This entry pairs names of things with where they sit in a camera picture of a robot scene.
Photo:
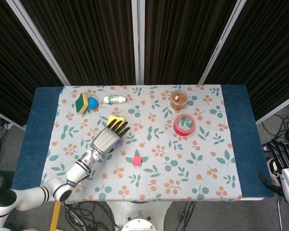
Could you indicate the blue table cover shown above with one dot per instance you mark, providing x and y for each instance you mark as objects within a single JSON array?
[{"x": 240, "y": 120}]

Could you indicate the floral print tablecloth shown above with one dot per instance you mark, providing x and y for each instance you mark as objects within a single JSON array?
[{"x": 171, "y": 168}]

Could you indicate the small pink foam cube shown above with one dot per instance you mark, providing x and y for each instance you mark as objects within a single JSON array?
[{"x": 137, "y": 161}]

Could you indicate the red tape roll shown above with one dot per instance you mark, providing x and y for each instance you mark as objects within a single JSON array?
[{"x": 180, "y": 131}]

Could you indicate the blue ball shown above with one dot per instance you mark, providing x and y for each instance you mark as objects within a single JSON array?
[{"x": 93, "y": 103}]

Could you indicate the grey metal stand leg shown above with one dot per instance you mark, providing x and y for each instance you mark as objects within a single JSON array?
[{"x": 279, "y": 214}]

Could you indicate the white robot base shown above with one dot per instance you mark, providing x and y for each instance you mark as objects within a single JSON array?
[{"x": 142, "y": 223}]

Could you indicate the dark folding screen panel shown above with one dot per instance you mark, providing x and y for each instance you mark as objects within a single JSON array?
[
  {"x": 267, "y": 60},
  {"x": 14, "y": 60},
  {"x": 183, "y": 43},
  {"x": 86, "y": 43}
]

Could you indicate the purple foam cube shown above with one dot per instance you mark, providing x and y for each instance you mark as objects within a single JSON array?
[{"x": 118, "y": 145}]

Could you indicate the yellow foam block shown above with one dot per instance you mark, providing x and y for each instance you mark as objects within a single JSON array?
[{"x": 113, "y": 118}]

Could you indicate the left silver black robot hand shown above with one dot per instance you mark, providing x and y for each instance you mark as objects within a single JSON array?
[{"x": 106, "y": 140}]

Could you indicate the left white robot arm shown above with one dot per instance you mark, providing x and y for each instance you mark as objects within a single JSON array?
[{"x": 77, "y": 170}]

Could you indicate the clear jar of rubber bands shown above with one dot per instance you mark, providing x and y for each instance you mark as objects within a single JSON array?
[{"x": 178, "y": 99}]

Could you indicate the yellow green sponge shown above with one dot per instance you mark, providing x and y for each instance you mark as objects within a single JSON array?
[{"x": 82, "y": 103}]

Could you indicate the white bottle with green label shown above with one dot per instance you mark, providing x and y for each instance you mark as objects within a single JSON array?
[{"x": 114, "y": 99}]

